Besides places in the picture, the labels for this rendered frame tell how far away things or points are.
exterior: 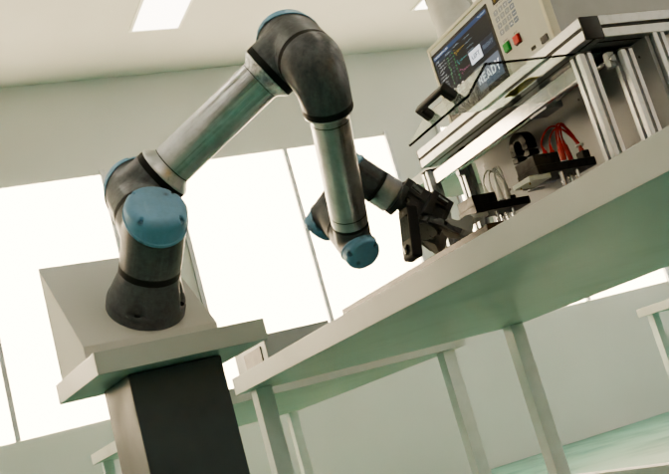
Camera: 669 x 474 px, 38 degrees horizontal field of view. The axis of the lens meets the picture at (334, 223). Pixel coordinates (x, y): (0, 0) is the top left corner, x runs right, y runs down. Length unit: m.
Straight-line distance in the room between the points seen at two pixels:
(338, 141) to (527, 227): 0.48
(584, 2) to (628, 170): 0.84
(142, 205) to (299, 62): 0.38
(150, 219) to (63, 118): 5.13
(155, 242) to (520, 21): 0.87
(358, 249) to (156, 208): 0.42
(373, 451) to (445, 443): 0.56
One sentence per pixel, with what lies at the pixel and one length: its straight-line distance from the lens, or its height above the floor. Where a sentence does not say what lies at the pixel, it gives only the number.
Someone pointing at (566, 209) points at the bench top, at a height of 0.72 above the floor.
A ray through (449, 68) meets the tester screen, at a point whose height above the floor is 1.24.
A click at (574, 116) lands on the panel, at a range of 2.14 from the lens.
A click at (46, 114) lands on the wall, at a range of 6.85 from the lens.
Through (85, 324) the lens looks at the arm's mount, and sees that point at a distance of 1.84.
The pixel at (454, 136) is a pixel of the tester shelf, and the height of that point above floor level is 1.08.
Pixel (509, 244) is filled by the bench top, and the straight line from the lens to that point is 1.51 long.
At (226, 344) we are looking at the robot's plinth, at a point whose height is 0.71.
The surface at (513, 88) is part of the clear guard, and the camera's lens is 1.96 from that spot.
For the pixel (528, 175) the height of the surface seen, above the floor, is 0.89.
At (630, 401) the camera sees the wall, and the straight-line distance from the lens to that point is 8.04.
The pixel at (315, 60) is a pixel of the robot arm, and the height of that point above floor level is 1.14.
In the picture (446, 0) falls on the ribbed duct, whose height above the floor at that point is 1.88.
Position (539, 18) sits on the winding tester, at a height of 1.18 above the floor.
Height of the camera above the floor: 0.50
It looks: 12 degrees up
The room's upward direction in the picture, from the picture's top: 16 degrees counter-clockwise
